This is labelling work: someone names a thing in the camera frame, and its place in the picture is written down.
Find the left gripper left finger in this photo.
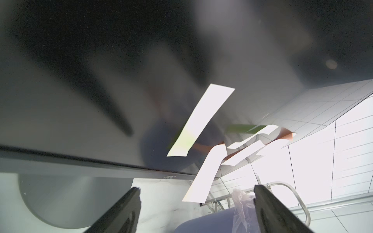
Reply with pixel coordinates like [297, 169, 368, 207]
[85, 187, 141, 233]

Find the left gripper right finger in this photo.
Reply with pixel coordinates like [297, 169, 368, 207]
[254, 185, 313, 233]

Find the pink note bottom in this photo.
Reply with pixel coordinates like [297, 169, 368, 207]
[182, 144, 227, 203]

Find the pink note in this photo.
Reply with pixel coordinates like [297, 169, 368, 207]
[222, 140, 265, 167]
[226, 124, 297, 149]
[182, 144, 227, 203]

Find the yellow strip note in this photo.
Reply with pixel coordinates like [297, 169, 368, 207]
[167, 84, 235, 157]

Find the round grey monitor base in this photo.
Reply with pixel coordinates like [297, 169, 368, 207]
[18, 174, 133, 229]

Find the pink note middle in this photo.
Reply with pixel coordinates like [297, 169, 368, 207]
[222, 140, 265, 167]

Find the pink note top right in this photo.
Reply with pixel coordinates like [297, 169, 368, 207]
[226, 124, 297, 149]

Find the black flat monitor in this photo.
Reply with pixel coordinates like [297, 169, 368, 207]
[1, 1, 373, 179]

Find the purple trash bin with liner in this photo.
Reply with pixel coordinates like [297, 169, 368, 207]
[175, 189, 260, 233]

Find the steel dish rack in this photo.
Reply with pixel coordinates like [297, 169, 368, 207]
[199, 181, 311, 227]

